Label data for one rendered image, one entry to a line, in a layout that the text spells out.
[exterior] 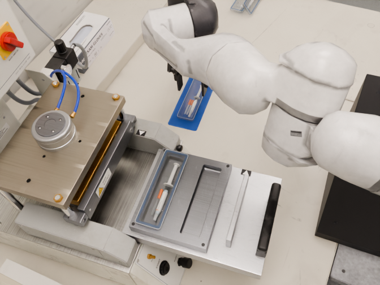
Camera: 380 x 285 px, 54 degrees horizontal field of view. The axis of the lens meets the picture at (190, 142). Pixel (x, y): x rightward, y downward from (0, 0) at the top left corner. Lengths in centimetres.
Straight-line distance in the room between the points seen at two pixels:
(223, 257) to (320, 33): 103
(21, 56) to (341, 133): 65
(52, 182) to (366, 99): 72
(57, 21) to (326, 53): 118
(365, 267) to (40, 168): 79
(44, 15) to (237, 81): 104
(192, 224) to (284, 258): 32
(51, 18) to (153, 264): 103
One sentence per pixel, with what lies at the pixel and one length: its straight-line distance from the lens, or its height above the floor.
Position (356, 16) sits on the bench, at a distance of 167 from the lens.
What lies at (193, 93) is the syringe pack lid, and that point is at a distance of 126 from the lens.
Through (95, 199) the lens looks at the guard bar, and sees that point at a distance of 79.
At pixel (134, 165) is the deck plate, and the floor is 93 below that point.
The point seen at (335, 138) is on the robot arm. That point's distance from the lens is 55.
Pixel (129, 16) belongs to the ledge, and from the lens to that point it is 157.
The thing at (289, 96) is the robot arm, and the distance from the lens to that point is 61.
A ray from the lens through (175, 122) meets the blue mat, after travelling 121.
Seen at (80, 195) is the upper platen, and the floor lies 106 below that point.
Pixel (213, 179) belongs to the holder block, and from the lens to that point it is 83.
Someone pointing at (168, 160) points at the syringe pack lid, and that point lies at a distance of 83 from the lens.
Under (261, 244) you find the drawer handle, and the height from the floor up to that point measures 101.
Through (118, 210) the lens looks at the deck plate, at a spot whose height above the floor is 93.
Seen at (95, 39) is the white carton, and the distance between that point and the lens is 140.
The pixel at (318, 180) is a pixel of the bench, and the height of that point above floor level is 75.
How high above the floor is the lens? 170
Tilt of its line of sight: 55 degrees down
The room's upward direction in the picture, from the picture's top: 6 degrees counter-clockwise
